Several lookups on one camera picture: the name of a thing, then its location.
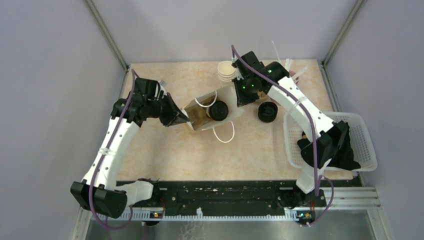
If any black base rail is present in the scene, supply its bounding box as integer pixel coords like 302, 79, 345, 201
117, 178, 327, 221

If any black plastic cup lid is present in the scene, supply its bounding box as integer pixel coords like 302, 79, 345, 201
207, 100, 229, 121

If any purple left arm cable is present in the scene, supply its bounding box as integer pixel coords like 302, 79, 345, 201
89, 68, 140, 240

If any white plastic basket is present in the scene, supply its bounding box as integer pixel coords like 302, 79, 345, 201
283, 111, 378, 172

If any stack of white paper cups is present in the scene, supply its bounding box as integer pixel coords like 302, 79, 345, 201
217, 60, 236, 82

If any brown paper bag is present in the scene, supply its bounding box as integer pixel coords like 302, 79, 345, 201
182, 85, 244, 144

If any brown cardboard cup carrier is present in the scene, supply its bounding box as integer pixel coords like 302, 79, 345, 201
254, 92, 269, 104
185, 100, 214, 131

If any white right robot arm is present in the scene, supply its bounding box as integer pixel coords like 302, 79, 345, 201
232, 48, 349, 206

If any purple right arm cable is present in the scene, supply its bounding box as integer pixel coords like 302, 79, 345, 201
230, 44, 335, 228

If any black cloth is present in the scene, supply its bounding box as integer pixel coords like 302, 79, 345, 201
316, 121, 361, 171

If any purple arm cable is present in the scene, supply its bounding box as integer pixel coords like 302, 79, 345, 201
230, 44, 335, 228
89, 68, 140, 240

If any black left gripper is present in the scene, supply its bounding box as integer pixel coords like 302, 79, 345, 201
146, 91, 190, 127

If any stack of black lids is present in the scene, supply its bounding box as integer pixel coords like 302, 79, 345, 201
257, 102, 278, 123

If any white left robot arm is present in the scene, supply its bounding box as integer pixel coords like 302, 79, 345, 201
70, 77, 189, 219

